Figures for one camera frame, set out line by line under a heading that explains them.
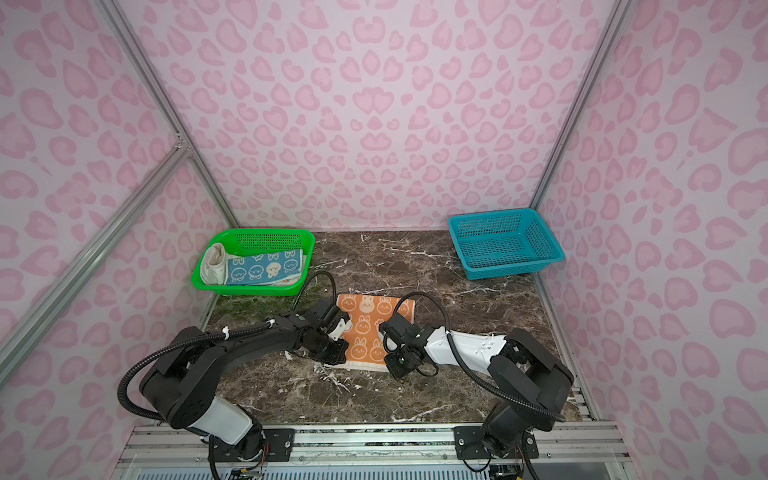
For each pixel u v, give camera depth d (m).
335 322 0.76
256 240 1.18
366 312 0.96
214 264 0.97
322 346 0.75
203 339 0.49
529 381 0.44
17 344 0.50
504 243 1.17
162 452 0.74
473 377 0.45
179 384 0.44
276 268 1.04
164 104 0.84
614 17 0.70
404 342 0.68
